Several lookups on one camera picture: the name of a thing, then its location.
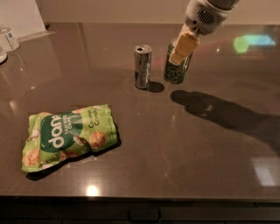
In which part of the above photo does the green rice chips bag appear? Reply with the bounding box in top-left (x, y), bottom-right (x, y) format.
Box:
top-left (22, 104), bottom-right (118, 173)

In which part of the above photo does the black drawer handle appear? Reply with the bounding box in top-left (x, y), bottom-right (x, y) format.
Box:
top-left (127, 208), bottom-right (162, 224)

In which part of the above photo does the green soda can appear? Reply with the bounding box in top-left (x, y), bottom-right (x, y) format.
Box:
top-left (164, 38), bottom-right (193, 84)

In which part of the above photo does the silver redbull can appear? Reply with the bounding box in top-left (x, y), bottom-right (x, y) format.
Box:
top-left (134, 45), bottom-right (151, 89)

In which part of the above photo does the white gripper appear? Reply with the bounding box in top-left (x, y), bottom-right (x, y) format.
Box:
top-left (169, 0), bottom-right (240, 66)

